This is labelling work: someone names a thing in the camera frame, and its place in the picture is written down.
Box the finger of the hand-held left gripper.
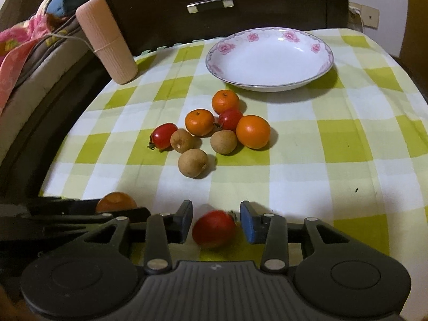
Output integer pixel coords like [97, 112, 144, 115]
[42, 207, 152, 225]
[29, 197, 100, 211]

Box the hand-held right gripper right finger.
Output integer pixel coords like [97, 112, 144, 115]
[240, 200, 355, 273]

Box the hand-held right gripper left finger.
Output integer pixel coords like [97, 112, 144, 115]
[67, 200, 194, 273]

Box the small orange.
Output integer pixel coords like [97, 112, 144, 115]
[212, 90, 240, 115]
[185, 109, 215, 137]
[95, 192, 138, 213]
[236, 115, 271, 150]

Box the brown longan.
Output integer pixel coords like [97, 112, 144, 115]
[170, 129, 195, 154]
[210, 130, 238, 155]
[178, 149, 209, 179]

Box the small red tomato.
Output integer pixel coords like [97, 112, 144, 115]
[148, 123, 179, 151]
[216, 108, 244, 132]

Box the white floral-rimmed bowl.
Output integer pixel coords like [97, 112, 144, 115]
[205, 27, 335, 92]

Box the yellow-green checkered tablecloth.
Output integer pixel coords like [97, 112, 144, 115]
[38, 27, 428, 261]

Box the grey mattress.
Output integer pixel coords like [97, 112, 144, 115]
[0, 23, 101, 161]

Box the pink ribbed cylinder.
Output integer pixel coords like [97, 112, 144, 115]
[75, 0, 139, 85]

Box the dark wooden cabinet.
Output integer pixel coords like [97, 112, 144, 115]
[97, 0, 350, 57]

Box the white string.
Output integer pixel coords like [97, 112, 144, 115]
[32, 28, 121, 54]

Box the silver drawer handle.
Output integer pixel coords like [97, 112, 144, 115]
[186, 0, 234, 14]

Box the wall outlet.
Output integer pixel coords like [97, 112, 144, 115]
[348, 3, 380, 29]

